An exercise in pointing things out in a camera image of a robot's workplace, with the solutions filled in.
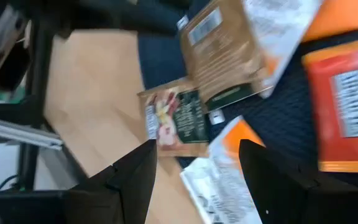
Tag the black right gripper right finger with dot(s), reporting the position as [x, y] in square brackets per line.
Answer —
[291, 199]

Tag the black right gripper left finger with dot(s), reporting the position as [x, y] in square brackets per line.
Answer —
[129, 186]

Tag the white and orange tea packet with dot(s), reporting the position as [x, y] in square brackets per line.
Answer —
[278, 34]
[222, 180]
[340, 18]

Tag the brown vanilla cinnamon tea packet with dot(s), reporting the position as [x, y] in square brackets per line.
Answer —
[182, 121]
[222, 56]

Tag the red tea packet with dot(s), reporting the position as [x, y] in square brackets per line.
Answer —
[340, 102]

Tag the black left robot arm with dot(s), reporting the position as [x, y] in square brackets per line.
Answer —
[120, 15]

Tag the silver aluminium profile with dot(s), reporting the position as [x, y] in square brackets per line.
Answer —
[17, 132]

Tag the round dark blue woven placemat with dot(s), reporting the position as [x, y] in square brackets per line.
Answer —
[160, 59]

